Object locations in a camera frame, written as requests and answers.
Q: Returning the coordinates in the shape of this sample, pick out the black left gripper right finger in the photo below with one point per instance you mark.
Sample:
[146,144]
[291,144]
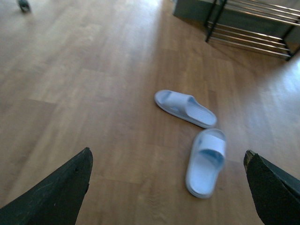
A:
[276,193]

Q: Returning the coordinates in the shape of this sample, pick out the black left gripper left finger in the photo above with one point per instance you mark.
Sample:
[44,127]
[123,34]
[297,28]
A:
[57,199]

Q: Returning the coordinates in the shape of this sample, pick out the light blue slipper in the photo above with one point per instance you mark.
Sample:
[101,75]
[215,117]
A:
[206,160]
[185,107]

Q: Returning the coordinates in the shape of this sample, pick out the black metal shoe rack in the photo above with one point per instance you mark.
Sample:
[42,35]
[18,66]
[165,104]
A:
[270,27]

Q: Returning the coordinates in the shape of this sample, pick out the black caster wheel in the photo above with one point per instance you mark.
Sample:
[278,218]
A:
[24,5]

